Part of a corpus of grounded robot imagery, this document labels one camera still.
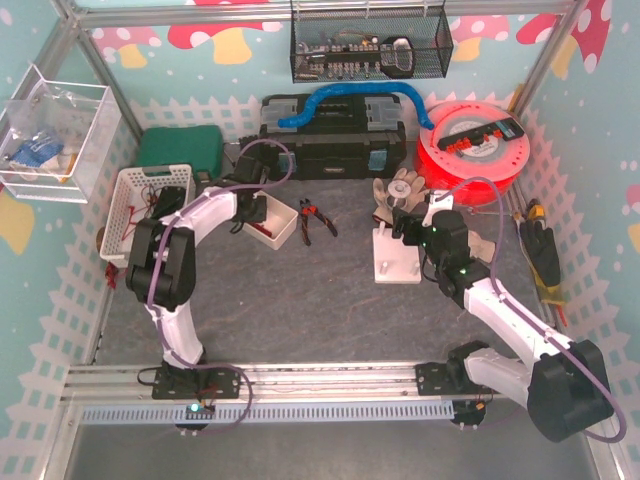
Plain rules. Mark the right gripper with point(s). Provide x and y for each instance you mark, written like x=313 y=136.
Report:
x=400 y=227

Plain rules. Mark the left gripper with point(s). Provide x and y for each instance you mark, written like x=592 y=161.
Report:
x=251 y=211

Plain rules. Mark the white spring tray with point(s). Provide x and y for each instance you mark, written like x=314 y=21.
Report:
x=281 y=220

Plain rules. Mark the beige work glove front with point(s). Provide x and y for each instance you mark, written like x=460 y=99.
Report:
x=480 y=248

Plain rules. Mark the beige work glove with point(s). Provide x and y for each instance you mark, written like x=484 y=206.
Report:
x=383 y=213
x=480 y=248

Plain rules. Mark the white peg base plate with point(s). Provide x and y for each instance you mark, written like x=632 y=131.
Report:
x=394 y=262

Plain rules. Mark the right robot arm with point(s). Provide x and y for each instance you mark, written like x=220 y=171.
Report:
x=561 y=383

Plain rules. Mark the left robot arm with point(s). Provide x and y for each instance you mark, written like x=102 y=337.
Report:
x=162 y=262

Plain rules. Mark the red spring in tray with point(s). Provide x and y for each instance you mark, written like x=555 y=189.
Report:
x=263 y=230

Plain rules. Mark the beige work glove rear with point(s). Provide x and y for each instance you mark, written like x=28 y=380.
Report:
x=383 y=213

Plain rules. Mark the green plastic case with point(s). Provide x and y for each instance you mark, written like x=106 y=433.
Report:
x=199 y=146

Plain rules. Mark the black box in basket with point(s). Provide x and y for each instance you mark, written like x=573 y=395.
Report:
x=164 y=202

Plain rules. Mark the red filament spool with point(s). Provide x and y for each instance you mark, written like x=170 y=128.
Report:
x=496 y=160

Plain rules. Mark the black rubber glove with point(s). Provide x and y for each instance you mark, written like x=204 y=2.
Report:
x=541 y=253

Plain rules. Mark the white perforated basket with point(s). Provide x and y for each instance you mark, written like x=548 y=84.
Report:
x=136 y=196

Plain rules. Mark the black toolbox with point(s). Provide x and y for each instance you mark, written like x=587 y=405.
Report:
x=349 y=137

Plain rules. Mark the blue white gloves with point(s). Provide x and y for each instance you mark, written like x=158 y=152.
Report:
x=40 y=153

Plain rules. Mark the solder wire spool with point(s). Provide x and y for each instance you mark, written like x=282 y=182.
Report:
x=398 y=193

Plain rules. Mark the yellow handled tool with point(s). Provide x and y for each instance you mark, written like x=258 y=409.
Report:
x=534 y=211

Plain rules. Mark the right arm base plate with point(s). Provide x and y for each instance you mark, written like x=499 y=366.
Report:
x=448 y=379

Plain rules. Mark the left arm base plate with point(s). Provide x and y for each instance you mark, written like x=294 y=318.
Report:
x=172 y=383

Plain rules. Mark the black wire mesh basket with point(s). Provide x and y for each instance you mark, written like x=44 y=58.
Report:
x=358 y=45

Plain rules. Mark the clear acrylic wall box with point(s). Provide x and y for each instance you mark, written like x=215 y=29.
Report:
x=84 y=117

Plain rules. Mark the grey slotted cable duct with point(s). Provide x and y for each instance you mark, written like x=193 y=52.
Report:
x=189 y=414

